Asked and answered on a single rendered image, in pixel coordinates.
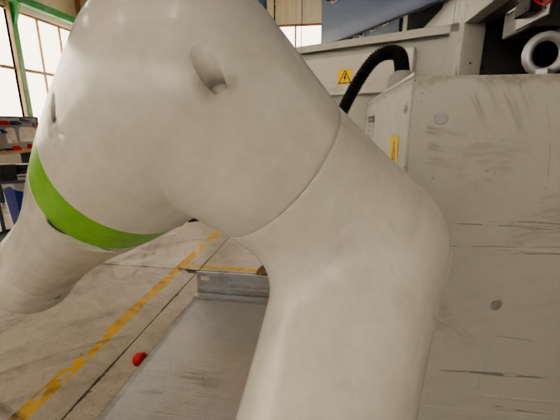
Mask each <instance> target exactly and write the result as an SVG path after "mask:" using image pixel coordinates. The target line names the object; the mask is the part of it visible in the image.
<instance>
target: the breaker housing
mask: <svg viewBox="0 0 560 420"><path fill-rule="evenodd" d="M426 75H427V72H413V73H412V74H410V75H409V76H407V77H405V78H404V79H403V80H402V81H400V82H398V83H396V84H395V85H393V86H392V87H390V88H389V89H388V90H386V91H385V92H382V93H381V94H379V95H378V96H376V97H375V98H374V99H372V100H371V101H369V102H367V105H368V104H370V103H373V102H374V101H376V100H378V99H379V98H381V97H383V96H385V95H386V94H388V93H390V92H392V91H393V90H395V89H397V88H399V87H401V86H402V85H404V84H405V83H408V82H410V81H412V96H411V105H410V114H409V124H408V133H407V150H406V159H405V168H404V171H406V172H407V173H408V174H409V175H411V176H412V177H413V178H414V179H416V180H417V181H418V182H419V183H420V184H422V185H423V186H424V187H425V188H426V189H427V190H428V191H429V192H430V193H431V194H432V196H433V197H434V198H435V199H436V201H437V203H438V204H439V206H440V208H441V209H442V211H443V213H444V215H445V218H446V219H447V223H448V226H449V230H450V233H451V238H452V260H451V265H450V268H449V272H448V275H447V281H446V284H445V287H444V290H443V294H442V300H441V303H440V308H439V311H438V315H437V321H436V325H435V329H434V334H433V337H432V345H431V348H430V353H429V357H428V361H427V369H426V373H425V378H424V383H423V387H422V396H421V400H420V405H419V409H418V415H417V420H560V73H543V74H498V75H453V76H426Z"/></svg>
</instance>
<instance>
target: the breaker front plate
mask: <svg viewBox="0 0 560 420"><path fill-rule="evenodd" d="M412 87H413V80H412V81H410V82H407V83H405V84H404V85H402V86H401V87H399V88H397V89H395V90H393V91H392V92H390V93H388V94H386V95H385V96H383V97H380V98H379V99H378V100H376V101H374V102H372V103H370V104H368V105H367V113H366V116H365V119H366V127H365V133H366V134H367V135H368V117H371V116H374V129H373V141H374V142H375V143H376V144H377V145H378V146H379V147H380V148H381V149H382V150H383V151H384V152H385V153H386V154H387V155H388V156H389V153H390V142H391V135H393V136H397V137H398V146H397V164H398V165H399V166H400V167H401V168H402V169H403V170H404V168H405V159H406V150H407V141H408V124H409V114H410V105H411V96H412Z"/></svg>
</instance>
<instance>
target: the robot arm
mask: <svg viewBox="0 0 560 420"><path fill-rule="evenodd" d="M198 221H200V222H202V223H205V224H207V225H208V226H210V227H211V228H214V229H216V230H218V231H219V232H221V233H224V234H226V235H228V236H229V237H230V238H231V239H233V240H234V241H236V242H237V243H239V244H241V245H242V246H244V247H245V248H246V249H247V250H248V251H250V252H251V253H253V254H254V255H255V256H256V257H257V258H258V259H259V261H260V262H261V263H262V265H263V266H264V267H265V269H266V272H267V275H268V280H269V285H270V293H269V299H268V302H267V308H266V312H265V315H264V319H263V322H262V328H261V332H260V334H259V338H258V341H257V346H256V350H255V353H254V356H253V360H252V365H251V368H250V371H249V374H248V377H247V382H246V386H245V388H244V392H243V395H242V400H241V403H240V406H239V409H238V412H237V416H236V420H417V419H418V409H419V405H420V400H421V396H422V390H423V383H424V378H425V373H426V369H427V365H428V357H429V353H430V348H431V345H432V340H433V334H434V329H435V325H436V321H437V318H438V311H439V308H440V303H441V300H442V296H443V290H444V287H445V284H446V281H447V278H448V272H449V268H450V265H451V260H452V238H451V233H450V230H449V226H448V221H447V219H446V218H445V215H444V213H443V210H442V209H441V208H440V206H439V204H438V202H437V201H436V199H435V198H434V197H433V195H432V194H431V193H430V192H429V191H428V190H427V189H426V188H425V187H424V186H423V185H422V184H420V183H419V182H418V181H417V180H416V179H414V178H413V177H412V176H411V175H409V174H408V173H407V172H406V171H404V170H403V169H402V168H401V167H400V166H399V165H398V164H396V163H395V162H394V161H393V160H392V159H391V158H390V157H389V156H388V155H387V154H386V153H385V152H384V151H383V150H382V149H381V148H380V147H379V146H378V145H377V144H376V143H375V142H374V141H373V140H372V139H371V138H370V137H369V136H368V135H367V134H366V133H365V132H364V131H363V130H362V129H361V128H360V127H359V126H358V125H357V124H356V123H355V122H354V121H353V120H352V119H351V118H350V117H349V116H348V115H347V114H346V113H345V112H344V111H343V110H342V109H341V108H340V107H339V106H338V105H337V104H336V102H335V101H334V100H333V98H332V97H331V95H330V94H329V93H328V91H327V90H326V88H325V87H324V86H323V85H322V84H321V82H320V81H319V80H318V78H317V77H316V75H315V74H314V72H313V71H312V69H311V68H310V67H309V66H308V65H307V63H306V62H305V61H304V59H303V58H302V56H301V55H300V54H299V52H298V51H297V49H296V48H295V47H294V46H293V45H292V43H291V42H290V41H289V39H288V38H287V36H286V35H285V33H284V32H283V30H282V29H281V28H280V27H279V26H278V24H277V23H276V22H275V20H274V19H273V17H272V16H271V15H270V14H269V12H268V11H267V10H266V8H265V7H264V6H263V5H262V4H261V3H260V2H259V1H258V0H87V1H86V3H85V4H84V5H83V7H82V9H81V10H80V12H79V14H78V15H77V17H76V19H75V21H74V23H73V25H72V28H71V31H70V33H69V35H68V38H67V41H66V44H65V46H64V49H63V51H62V55H61V57H60V59H59V62H58V65H57V68H56V71H55V73H54V76H53V79H52V83H51V86H50V88H49V91H48V94H47V98H46V101H45V103H44V107H43V110H42V114H41V117H40V120H39V124H38V126H37V132H36V135H35V138H34V142H33V145H32V151H31V155H30V159H29V164H28V167H27V176H26V181H25V186H24V192H23V198H22V207H21V211H20V213H19V217H18V220H17V222H16V223H15V225H14V226H13V227H12V229H11V230H10V232H9V233H8V234H7V236H6V237H5V238H4V239H3V240H2V241H1V242H0V308H1V309H3V310H5V311H8V312H10V313H19V314H31V313H40V312H42V311H45V310H48V309H49V308H52V307H54V306H56V305H58V304H59V303H60V302H61V301H62V300H63V299H65V298H66V297H67V296H68V294H69V293H70V292H71V291H72V290H73V288H74V286H75V285H76V283H77V282H78V281H79V280H80V279H81V278H82V277H83V276H84V275H85V274H86V273H88V272H89V271H90V270H92V269H93V268H95V267H96V266H98V265H99V264H101V263H104V262H106V261H107V260H109V259H111V258H115V257H116V256H118V255H121V254H123V253H126V252H128V251H130V250H133V249H134V248H137V247H140V246H142V245H143V244H145V243H148V242H150V241H152V240H153V239H155V238H158V237H160V236H162V235H163V234H165V233H168V232H170V231H172V230H173V229H174V228H177V227H181V226H182V225H183V224H184V223H186V222H189V223H192V222H198Z"/></svg>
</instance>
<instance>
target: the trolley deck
mask: <svg viewBox="0 0 560 420"><path fill-rule="evenodd" d="M267 305H268V304H267V303H264V302H244V301H233V300H222V299H211V298H200V297H194V298H193V299H192V301H191V302H190V303H189V304H188V305H187V306H186V307H185V309H184V310H183V311H182V313H181V314H180V315H179V316H178V318H177V319H176V320H175V322H174V323H173V324H172V326H171V327H170V328H169V329H168V330H167V331H166V332H165V334H164V335H163V336H162V338H161V339H160V340H159V341H158V343H157V344H156V345H155V347H154V348H153V349H152V350H151V352H150V353H149V354H148V355H147V356H146V357H145V358H144V360H143V361H142V362H141V364H140V365H139V366H138V367H137V369H136V370H135V371H134V373H133V374H132V375H131V377H130V378H129V379H128V380H127V381H126V382H125V383H124V385H123V386H122V387H121V389H120V390H119V391H118V392H117V394H116V395H115V396H114V398H113V399H112V400H111V402H110V403H109V404H108V405H107V406H106V407H105V408H104V409H103V411H102V412H101V413H100V415H99V416H98V417H97V419H96V420H236V416H237V414H238V409H239V406H240V403H241V400H242V397H243V392H244V388H245V386H246V382H247V380H248V374H249V371H250V368H251V365H252V362H253V356H254V353H255V350H256V346H257V344H258V338H259V334H260V332H261V328H262V325H263V319H264V315H265V312H266V308H267Z"/></svg>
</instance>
